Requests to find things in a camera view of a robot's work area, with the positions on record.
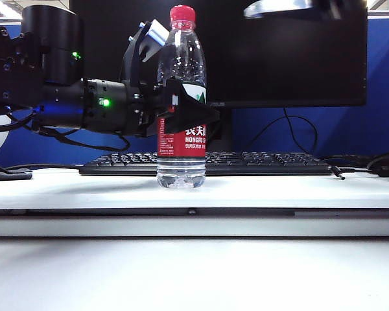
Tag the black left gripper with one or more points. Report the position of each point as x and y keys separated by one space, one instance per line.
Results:
x=142 y=110

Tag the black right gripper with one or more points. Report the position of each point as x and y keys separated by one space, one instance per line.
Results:
x=327 y=8

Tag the clear plastic water bottle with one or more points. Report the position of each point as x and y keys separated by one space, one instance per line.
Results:
x=181 y=155

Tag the red bottle cap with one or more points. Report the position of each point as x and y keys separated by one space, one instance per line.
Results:
x=182 y=13

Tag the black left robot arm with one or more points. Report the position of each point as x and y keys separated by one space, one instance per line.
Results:
x=52 y=48

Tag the black ASUS monitor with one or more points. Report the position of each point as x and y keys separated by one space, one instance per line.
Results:
x=278 y=64

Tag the black Logitech keyboard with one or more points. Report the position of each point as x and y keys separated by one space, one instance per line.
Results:
x=262 y=162

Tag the dark grey cloth pad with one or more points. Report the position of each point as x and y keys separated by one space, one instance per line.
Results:
x=9 y=176

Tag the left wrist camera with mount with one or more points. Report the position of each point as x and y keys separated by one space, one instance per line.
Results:
x=139 y=48

